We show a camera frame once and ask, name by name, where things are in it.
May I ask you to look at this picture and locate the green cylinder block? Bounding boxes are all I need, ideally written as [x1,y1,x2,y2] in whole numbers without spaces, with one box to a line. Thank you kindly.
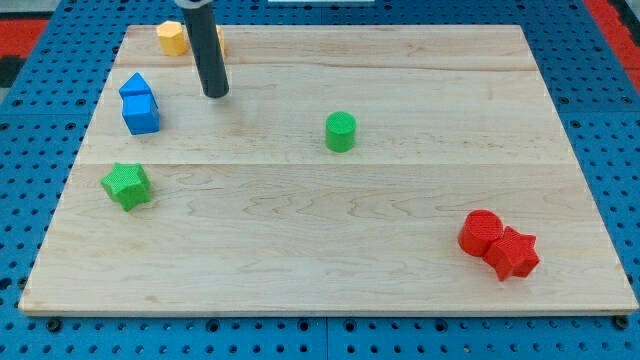
[325,111,357,153]

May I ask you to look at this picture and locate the grey rod mount collar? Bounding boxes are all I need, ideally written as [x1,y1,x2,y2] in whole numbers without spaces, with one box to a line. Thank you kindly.
[174,0,212,9]

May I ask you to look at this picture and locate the red star block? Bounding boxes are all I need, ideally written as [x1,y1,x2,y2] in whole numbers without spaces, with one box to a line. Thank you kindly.
[483,226,540,281]

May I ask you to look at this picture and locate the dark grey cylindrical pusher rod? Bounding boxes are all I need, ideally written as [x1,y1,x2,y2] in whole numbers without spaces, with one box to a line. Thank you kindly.
[181,2,229,98]

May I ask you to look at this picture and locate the blue triangular block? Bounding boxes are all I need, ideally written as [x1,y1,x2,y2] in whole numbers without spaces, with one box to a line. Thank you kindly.
[119,72,152,99]

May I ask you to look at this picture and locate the red cylinder block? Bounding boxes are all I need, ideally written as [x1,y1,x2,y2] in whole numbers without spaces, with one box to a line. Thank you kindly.
[457,209,504,257]

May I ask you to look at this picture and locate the wooden board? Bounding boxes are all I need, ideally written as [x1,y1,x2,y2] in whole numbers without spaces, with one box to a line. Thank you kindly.
[19,25,638,317]

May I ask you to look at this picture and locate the blue cube block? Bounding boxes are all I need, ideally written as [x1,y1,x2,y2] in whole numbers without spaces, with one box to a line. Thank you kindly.
[122,94,160,135]

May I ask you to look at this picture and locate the yellow block behind rod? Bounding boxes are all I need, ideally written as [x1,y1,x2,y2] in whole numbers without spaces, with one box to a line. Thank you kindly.
[216,25,226,58]

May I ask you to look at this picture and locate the green star block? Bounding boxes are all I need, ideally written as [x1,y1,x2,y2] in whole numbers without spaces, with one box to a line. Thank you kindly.
[100,162,151,212]

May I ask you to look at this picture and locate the yellow hexagon block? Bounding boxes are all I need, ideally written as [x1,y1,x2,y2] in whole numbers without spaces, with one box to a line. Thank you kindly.
[156,21,188,56]

